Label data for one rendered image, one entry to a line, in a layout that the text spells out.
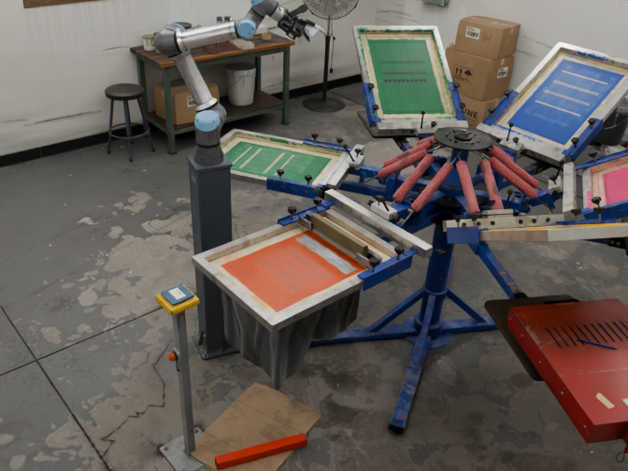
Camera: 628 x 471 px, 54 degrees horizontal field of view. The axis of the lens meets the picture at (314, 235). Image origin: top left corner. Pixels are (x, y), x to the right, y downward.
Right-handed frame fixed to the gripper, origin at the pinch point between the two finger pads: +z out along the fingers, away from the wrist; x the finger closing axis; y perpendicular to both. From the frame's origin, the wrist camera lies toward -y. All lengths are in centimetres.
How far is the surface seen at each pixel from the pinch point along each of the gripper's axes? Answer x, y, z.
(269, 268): 7, 111, 20
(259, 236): -10, 97, 17
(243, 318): 1, 135, 21
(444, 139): 12, 13, 80
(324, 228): 4, 82, 40
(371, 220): 8, 68, 59
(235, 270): 2, 117, 8
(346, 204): -7, 63, 51
